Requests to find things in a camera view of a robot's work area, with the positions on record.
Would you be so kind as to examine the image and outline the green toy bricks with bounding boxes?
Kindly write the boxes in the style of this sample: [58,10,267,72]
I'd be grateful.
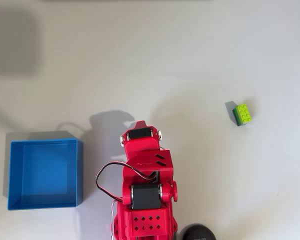
[231,103,255,127]

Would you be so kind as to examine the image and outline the blue plastic box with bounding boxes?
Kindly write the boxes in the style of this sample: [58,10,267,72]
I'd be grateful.
[6,138,84,211]

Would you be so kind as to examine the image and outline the black red white servo cable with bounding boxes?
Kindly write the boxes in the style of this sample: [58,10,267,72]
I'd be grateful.
[95,161,160,202]

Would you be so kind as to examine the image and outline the white servo wire cable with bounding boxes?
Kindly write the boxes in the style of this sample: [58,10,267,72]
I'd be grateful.
[111,199,118,237]

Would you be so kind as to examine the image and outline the black camera stand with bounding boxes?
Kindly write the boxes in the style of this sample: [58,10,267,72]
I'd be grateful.
[177,223,217,240]

